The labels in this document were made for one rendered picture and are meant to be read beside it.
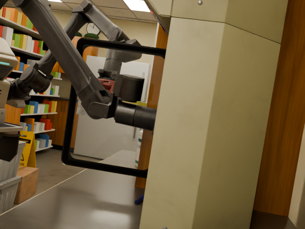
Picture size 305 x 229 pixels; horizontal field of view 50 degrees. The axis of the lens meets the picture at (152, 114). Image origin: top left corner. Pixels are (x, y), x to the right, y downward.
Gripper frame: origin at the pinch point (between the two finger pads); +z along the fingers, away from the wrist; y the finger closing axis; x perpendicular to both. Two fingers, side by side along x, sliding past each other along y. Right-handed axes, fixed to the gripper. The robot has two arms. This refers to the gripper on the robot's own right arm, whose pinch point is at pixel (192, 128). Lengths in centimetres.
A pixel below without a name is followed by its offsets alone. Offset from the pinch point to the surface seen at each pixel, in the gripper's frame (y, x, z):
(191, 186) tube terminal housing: -14.3, 10.5, 2.5
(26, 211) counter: -13.6, 25.6, -32.7
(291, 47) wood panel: 23.0, -28.7, 23.3
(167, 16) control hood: -13.5, -23.0, -9.9
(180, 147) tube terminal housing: -14.1, 3.2, -1.4
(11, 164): 181, 82, -151
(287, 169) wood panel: 22.5, 8.0, 30.5
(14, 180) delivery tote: 186, 97, -148
